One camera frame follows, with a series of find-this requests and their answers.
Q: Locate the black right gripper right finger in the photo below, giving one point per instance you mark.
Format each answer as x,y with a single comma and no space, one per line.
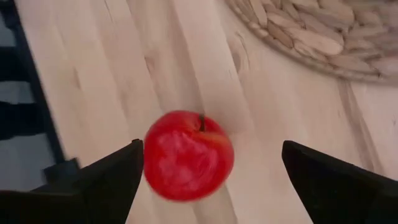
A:
342,196

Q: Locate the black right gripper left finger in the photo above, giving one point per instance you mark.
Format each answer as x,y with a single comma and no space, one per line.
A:
77,202

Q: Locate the small red apple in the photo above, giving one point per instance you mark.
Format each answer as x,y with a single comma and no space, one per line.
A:
186,161

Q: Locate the round woven straw placemat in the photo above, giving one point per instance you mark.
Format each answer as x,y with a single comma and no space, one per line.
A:
311,34

